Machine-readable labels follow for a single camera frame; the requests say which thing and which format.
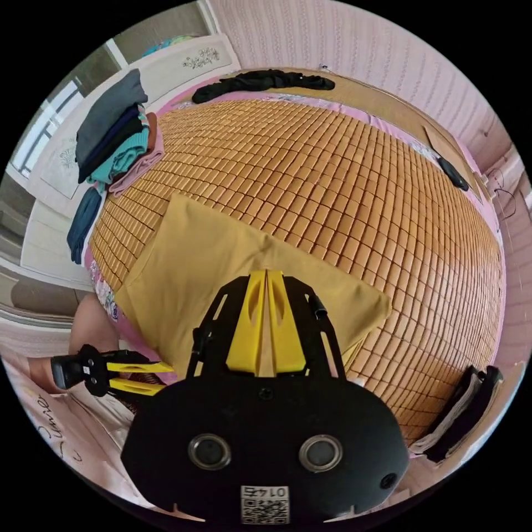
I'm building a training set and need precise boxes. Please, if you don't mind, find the pile of clothes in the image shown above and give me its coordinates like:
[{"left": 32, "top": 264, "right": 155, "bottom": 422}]
[{"left": 74, "top": 68, "right": 166, "bottom": 198}]

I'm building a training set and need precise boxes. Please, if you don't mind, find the person's body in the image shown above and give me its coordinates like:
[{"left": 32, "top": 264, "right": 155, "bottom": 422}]
[{"left": 1, "top": 290, "right": 144, "bottom": 506}]

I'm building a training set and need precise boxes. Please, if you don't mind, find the yellow short sleeve shirt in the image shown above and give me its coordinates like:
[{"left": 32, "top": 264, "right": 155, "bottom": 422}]
[{"left": 115, "top": 192, "right": 392, "bottom": 377}]

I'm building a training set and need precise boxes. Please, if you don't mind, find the small black garment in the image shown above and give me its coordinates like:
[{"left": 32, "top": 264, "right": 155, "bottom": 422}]
[{"left": 436, "top": 156, "right": 470, "bottom": 192}]

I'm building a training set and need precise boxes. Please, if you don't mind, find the bed with woven mat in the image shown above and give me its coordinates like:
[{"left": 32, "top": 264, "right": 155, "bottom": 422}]
[{"left": 85, "top": 68, "right": 509, "bottom": 458}]

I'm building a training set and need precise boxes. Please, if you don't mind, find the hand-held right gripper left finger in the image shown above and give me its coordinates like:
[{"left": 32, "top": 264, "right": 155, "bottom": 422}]
[{"left": 226, "top": 269, "right": 267, "bottom": 373}]

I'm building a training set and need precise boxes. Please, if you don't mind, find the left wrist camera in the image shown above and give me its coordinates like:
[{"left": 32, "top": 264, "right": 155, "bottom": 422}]
[{"left": 50, "top": 355, "right": 82, "bottom": 391}]

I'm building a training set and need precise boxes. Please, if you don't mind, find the dark blue hanging garment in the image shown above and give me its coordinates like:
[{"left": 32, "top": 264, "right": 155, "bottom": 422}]
[{"left": 66, "top": 186, "right": 105, "bottom": 265}]

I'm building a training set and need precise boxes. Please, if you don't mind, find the long black garment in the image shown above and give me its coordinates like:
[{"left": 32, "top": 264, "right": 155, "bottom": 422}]
[{"left": 191, "top": 69, "right": 336, "bottom": 105}]

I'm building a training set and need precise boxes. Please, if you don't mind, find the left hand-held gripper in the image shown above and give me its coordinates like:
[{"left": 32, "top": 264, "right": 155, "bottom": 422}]
[{"left": 78, "top": 344, "right": 175, "bottom": 396}]

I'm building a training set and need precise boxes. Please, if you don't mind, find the folded black and white garment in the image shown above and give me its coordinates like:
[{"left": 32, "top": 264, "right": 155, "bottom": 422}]
[{"left": 409, "top": 365, "right": 504, "bottom": 464}]

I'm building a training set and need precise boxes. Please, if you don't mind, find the window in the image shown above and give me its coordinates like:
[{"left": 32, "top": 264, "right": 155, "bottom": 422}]
[{"left": 10, "top": 78, "right": 85, "bottom": 178}]

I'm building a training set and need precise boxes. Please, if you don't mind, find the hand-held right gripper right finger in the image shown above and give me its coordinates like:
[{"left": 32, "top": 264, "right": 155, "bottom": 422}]
[{"left": 265, "top": 270, "right": 309, "bottom": 374}]

